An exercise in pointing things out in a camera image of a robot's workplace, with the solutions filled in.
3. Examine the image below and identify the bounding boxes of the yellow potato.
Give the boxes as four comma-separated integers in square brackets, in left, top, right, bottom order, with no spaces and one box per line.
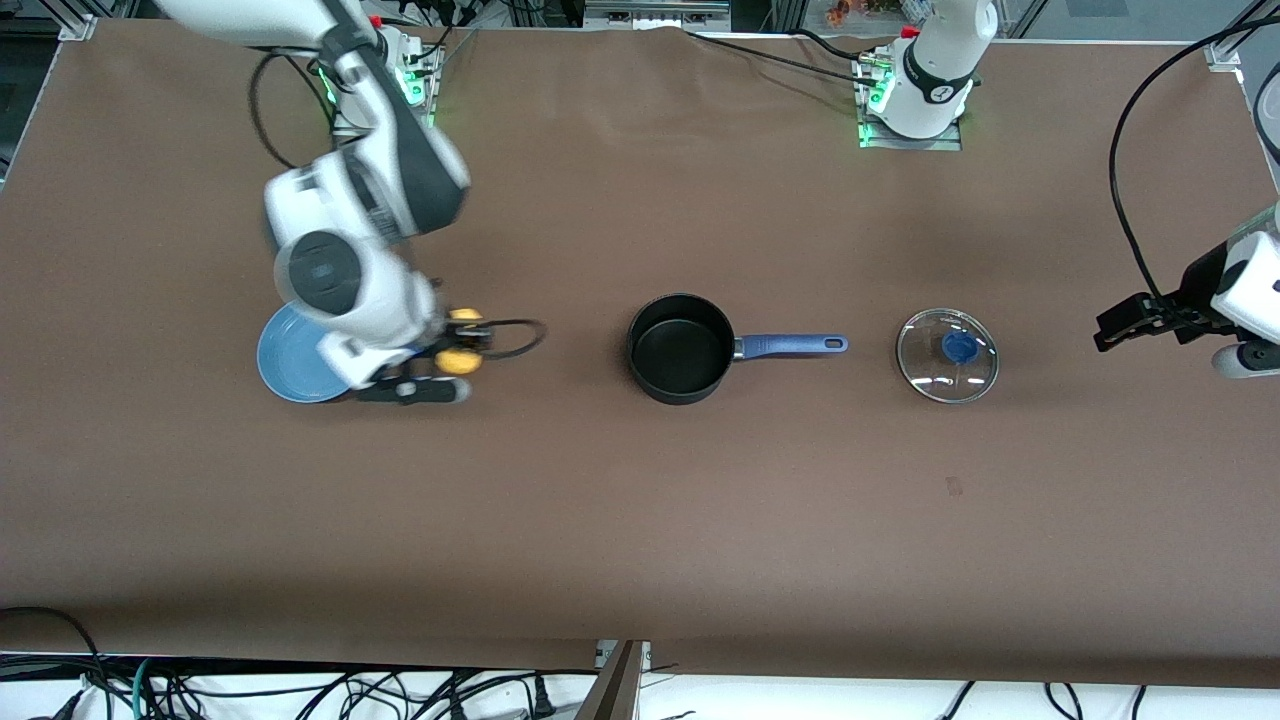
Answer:
[437,308,485,377]

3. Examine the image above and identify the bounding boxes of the glass lid with blue knob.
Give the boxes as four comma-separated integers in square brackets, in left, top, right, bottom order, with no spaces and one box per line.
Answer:
[896,308,1000,405]

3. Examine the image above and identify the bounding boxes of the blue round plate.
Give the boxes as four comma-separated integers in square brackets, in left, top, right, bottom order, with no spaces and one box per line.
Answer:
[257,303,348,404]

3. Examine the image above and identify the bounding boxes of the aluminium table leg profile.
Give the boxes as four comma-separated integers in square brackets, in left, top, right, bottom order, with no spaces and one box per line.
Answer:
[572,640,653,720]

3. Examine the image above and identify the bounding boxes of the orange toy items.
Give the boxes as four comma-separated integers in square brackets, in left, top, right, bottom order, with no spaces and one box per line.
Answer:
[825,0,901,26]

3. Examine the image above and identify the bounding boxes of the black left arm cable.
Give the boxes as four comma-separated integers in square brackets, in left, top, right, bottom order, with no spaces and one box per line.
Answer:
[1108,10,1280,306]

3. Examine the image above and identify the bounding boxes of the dark pot with blue handle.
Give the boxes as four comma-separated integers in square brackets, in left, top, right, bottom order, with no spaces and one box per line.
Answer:
[627,293,849,406]

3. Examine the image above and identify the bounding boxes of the aluminium frame profile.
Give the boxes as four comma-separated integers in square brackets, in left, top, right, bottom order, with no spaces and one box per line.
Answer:
[1205,0,1280,71]

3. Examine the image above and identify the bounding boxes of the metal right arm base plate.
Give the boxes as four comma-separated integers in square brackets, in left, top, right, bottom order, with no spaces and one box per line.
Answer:
[330,45,441,138]

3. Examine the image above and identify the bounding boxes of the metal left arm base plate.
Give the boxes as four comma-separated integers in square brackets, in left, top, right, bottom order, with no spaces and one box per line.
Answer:
[855,50,966,152]

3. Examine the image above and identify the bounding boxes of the aluminium rail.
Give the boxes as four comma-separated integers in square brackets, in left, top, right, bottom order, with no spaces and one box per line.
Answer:
[583,0,733,33]

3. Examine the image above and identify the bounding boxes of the short black table cable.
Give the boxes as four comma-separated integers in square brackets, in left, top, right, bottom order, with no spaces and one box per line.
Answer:
[788,28,867,63]

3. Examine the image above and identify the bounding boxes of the black looped floor cable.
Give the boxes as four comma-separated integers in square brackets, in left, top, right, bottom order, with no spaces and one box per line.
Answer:
[0,606,106,720]

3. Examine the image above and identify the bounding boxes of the long black table cable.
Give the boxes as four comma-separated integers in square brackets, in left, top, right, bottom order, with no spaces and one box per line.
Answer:
[685,28,881,87]

